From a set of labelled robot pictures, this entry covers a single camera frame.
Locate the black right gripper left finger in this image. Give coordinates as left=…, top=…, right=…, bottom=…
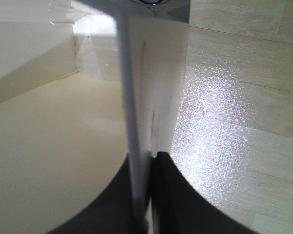
left=50, top=157, right=137, bottom=234

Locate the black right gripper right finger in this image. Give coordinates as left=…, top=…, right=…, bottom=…
left=150, top=152, right=253, bottom=234

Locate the white plastic trash bin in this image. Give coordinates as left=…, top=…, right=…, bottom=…
left=0, top=0, right=190, bottom=234

